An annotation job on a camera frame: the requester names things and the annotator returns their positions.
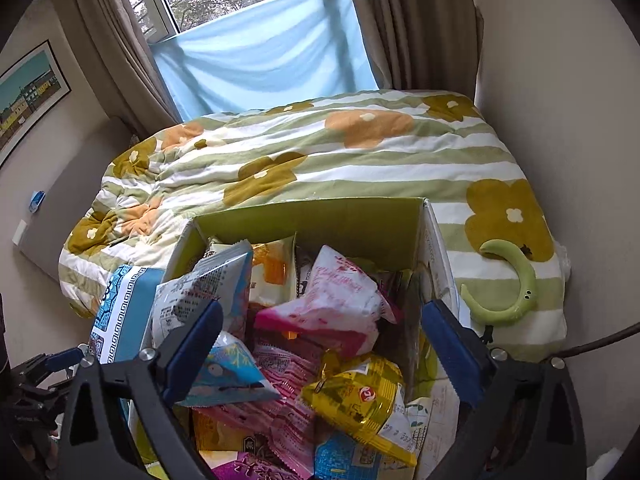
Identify framed wall picture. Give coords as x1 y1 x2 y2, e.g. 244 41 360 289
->
0 39 72 168

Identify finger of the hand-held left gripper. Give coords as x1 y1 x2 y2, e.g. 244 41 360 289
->
22 347 96 386
7 380 66 413

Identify blue patterned table cloth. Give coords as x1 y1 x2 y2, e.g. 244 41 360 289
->
89 265 166 366

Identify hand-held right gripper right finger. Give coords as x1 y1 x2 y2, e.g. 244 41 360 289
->
421 299 587 480

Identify floral striped quilt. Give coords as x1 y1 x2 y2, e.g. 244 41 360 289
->
57 89 568 363

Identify blue white printed snack packet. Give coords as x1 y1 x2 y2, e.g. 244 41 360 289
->
150 239 254 348

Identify green crescent plush toy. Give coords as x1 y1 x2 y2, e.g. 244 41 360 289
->
460 239 538 328

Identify yellow snack packet red logo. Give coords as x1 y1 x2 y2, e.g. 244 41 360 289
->
300 352 418 468

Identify green cardboard box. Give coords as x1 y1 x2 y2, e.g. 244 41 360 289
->
127 196 473 480

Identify grey bed headboard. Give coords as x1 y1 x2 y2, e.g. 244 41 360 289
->
17 117 136 286

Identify blue cartoon snack packet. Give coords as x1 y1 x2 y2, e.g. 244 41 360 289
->
177 331 282 407

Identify orange snack packet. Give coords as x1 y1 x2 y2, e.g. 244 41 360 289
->
248 232 298 308

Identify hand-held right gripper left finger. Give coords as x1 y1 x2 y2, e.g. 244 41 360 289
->
56 299 224 480

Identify dark cable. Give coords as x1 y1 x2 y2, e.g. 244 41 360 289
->
550 322 640 359

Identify purple snack packet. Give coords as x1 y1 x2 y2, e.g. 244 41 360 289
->
212 452 301 480

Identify white pink snack packet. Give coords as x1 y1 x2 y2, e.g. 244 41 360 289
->
254 245 403 358

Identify beige curtain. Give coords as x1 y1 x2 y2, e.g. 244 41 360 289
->
70 0 183 136
345 0 483 98

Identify light blue window cloth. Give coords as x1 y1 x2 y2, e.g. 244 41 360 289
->
150 0 378 126

